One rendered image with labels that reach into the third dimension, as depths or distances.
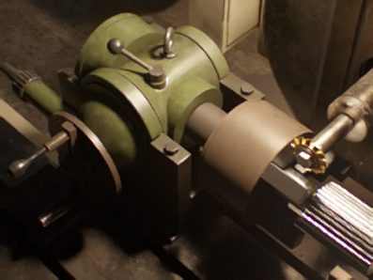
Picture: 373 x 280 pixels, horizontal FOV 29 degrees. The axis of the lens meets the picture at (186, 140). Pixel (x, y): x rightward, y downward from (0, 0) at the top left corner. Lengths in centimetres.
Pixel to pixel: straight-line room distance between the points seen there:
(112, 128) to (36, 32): 216
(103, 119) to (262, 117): 27
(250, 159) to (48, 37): 228
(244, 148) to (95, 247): 39
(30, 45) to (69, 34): 18
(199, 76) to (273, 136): 22
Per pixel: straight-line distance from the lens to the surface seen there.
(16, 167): 117
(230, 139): 116
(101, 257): 137
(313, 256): 138
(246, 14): 154
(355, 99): 117
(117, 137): 123
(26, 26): 340
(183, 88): 126
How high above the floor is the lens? 217
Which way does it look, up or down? 50 degrees down
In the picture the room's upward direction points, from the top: straight up
